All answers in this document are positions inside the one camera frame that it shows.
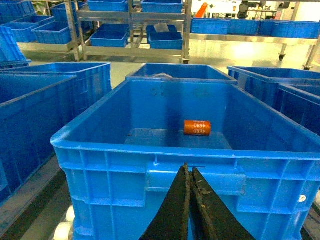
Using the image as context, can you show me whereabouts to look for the large blue bin centre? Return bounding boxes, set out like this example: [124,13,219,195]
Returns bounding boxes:
[50,79,320,240]

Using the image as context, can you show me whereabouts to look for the distant steel shelf rack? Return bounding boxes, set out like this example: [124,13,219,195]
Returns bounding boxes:
[65,0,192,64]

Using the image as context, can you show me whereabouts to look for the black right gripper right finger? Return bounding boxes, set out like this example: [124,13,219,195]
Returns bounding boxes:
[190,167,254,240]

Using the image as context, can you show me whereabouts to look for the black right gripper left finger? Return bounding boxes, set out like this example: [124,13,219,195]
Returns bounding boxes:
[140,163,191,240]

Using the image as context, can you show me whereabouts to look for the orange cylindrical cap 4680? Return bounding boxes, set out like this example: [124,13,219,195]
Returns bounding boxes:
[183,120,212,136]

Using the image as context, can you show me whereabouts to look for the blue bin behind centre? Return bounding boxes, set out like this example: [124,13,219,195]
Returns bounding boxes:
[125,63,238,85]

